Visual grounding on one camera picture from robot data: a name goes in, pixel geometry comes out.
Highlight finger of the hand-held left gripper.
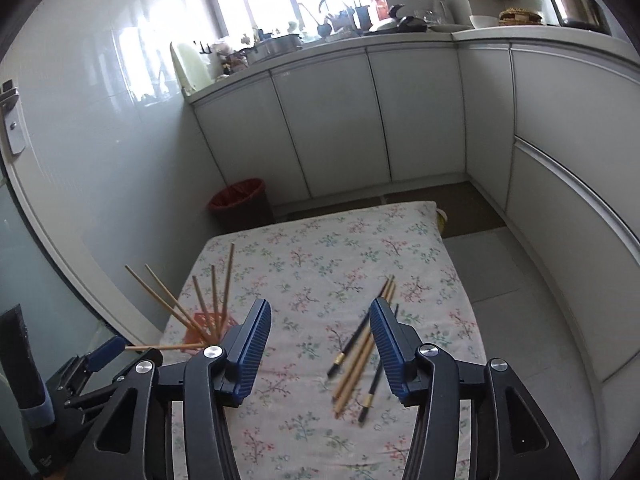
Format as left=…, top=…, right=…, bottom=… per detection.
left=62, top=349, right=165, bottom=413
left=47, top=336, right=129, bottom=401

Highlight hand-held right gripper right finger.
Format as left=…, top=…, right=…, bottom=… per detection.
left=369, top=297, right=581, bottom=480

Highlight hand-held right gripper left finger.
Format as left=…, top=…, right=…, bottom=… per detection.
left=70, top=298, right=273, bottom=480

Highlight black chopstick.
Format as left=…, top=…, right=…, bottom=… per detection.
left=327, top=279, right=392, bottom=378
left=358, top=360, right=387, bottom=425

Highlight light wooden chopstick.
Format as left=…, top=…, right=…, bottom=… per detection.
left=337, top=330, right=377, bottom=415
left=332, top=275, right=396, bottom=403
left=124, top=341, right=207, bottom=352

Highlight pink perforated chopstick holder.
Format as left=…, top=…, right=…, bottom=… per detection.
left=176, top=310, right=236, bottom=353

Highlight floral tablecloth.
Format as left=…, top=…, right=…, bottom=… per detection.
left=159, top=201, right=488, bottom=480

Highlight red trash bin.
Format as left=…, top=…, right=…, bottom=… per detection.
left=208, top=178, right=273, bottom=233

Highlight brown floor mat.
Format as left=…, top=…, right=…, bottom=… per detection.
left=385, top=180, right=508, bottom=238

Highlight white kitchen cabinets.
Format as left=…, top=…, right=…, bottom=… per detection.
left=182, top=25, right=640, bottom=480

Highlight pale cutting board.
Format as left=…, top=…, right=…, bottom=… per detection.
left=170, top=41, right=213, bottom=96

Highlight wide steel pot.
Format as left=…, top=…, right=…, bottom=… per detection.
left=245, top=32, right=305, bottom=63

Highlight black wok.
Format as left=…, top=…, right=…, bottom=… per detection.
left=370, top=4, right=431, bottom=36

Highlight woven basket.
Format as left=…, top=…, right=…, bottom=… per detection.
left=497, top=7, right=545, bottom=27

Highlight steel kettle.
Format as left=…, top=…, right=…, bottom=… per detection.
left=550, top=0, right=613, bottom=36

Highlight metal door handle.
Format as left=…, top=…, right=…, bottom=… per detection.
left=0, top=79, right=26, bottom=156

